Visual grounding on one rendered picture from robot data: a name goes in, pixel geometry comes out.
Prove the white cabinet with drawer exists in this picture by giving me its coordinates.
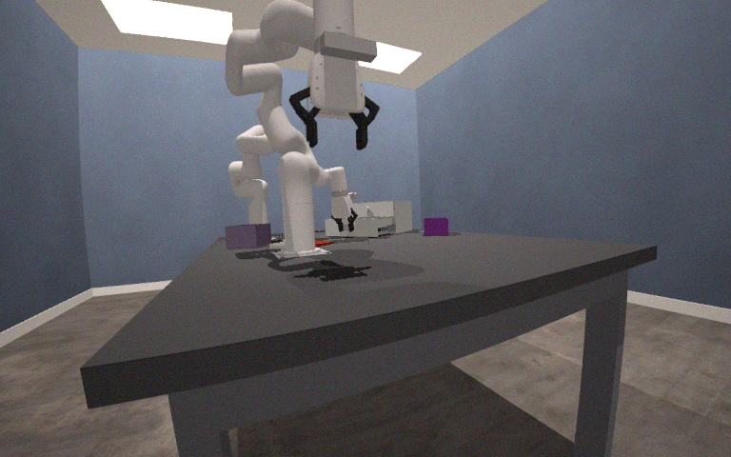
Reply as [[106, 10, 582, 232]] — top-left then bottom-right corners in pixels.
[[326, 201, 412, 237]]

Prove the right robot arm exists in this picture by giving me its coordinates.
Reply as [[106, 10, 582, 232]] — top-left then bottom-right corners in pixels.
[[225, 0, 378, 256]]

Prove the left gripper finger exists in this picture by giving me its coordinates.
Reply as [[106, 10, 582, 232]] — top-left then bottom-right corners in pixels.
[[331, 215, 344, 232], [347, 209, 358, 232]]

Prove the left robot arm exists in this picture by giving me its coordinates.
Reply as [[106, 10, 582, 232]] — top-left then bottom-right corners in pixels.
[[228, 126, 359, 224]]

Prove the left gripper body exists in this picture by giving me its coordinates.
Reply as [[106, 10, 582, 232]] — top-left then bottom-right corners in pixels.
[[331, 195, 354, 219]]

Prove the purple open-top box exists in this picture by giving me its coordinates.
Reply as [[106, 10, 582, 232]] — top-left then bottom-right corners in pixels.
[[225, 224, 271, 249], [424, 218, 448, 236]]

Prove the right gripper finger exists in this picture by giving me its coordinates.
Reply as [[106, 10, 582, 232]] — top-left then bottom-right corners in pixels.
[[349, 96, 380, 150], [288, 87, 321, 148]]

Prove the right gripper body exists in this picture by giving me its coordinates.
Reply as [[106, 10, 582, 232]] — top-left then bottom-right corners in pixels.
[[306, 52, 366, 120]]

